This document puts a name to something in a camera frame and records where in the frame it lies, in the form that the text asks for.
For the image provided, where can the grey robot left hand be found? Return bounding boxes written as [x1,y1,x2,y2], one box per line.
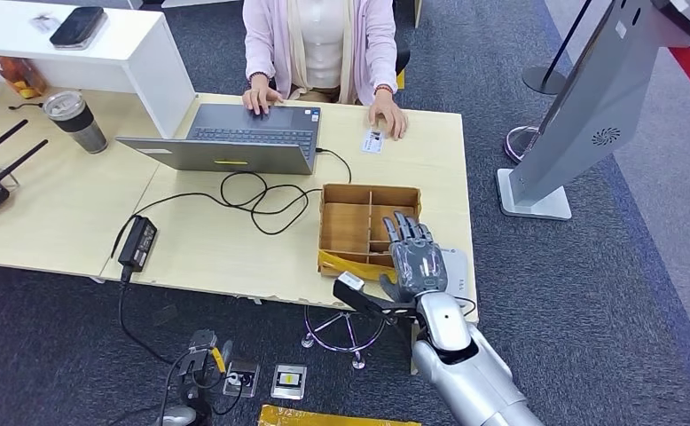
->
[187,339,236,426]

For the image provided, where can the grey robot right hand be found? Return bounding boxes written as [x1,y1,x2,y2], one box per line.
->
[378,211,449,304]

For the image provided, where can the person's right hand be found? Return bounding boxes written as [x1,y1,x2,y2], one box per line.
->
[241,82,285,115]

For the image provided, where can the person's left hand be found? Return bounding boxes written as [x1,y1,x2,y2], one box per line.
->
[368,88,409,141]

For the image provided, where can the white ID card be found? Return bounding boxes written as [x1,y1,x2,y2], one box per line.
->
[361,129,386,155]

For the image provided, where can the white card reader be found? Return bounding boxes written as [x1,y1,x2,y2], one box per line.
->
[440,248,471,297]

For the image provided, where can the person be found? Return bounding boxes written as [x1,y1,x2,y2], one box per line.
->
[241,0,409,141]

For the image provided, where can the steel floor socket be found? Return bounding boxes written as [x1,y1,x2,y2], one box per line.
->
[222,359,261,399]

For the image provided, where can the black office chair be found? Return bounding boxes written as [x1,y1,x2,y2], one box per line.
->
[393,41,411,77]

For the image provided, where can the grey laptop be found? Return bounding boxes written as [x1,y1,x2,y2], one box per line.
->
[115,104,323,177]

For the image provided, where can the wooden divided box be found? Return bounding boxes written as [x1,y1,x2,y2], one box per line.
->
[317,183,422,283]

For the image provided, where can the steel floor box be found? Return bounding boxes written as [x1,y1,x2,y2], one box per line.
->
[270,363,309,401]

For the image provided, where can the chrome stool base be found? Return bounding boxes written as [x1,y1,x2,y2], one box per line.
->
[302,305,399,372]

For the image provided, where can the yellow tape sheet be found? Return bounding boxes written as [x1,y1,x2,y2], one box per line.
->
[257,404,422,426]

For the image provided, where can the white desk shelf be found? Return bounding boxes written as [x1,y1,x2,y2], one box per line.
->
[0,0,196,140]

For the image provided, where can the chrome stanchion base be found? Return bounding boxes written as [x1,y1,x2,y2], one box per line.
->
[503,124,541,164]

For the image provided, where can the black power adapter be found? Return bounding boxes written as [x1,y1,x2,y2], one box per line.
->
[116,216,159,272]

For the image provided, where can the steel tumbler with lid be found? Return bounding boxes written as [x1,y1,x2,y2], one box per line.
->
[43,91,109,155]

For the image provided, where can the black phone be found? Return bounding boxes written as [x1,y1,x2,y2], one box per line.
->
[49,6,108,51]

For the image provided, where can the silver kiosk stand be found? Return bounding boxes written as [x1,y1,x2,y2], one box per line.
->
[496,0,690,222]

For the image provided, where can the clear plastic wrapper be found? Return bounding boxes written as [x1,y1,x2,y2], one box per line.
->
[29,13,63,35]

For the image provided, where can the orange snack bag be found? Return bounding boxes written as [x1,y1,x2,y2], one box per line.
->
[0,55,50,100]

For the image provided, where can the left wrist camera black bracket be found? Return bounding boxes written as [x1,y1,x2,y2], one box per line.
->
[177,330,220,377]

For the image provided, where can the wrist camera black bracket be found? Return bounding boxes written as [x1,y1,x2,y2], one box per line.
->
[332,271,419,321]
[177,330,220,377]

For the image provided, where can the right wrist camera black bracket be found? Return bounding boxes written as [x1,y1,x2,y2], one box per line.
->
[332,271,419,321]

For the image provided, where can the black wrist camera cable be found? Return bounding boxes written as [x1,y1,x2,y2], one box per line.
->
[374,296,479,354]

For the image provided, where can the black laptop power cable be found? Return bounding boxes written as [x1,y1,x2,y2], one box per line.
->
[109,146,353,260]

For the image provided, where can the black mains cable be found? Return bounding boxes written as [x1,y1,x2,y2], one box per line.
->
[116,267,176,366]

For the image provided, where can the black stanchion post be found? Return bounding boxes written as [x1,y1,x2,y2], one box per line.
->
[521,0,597,97]

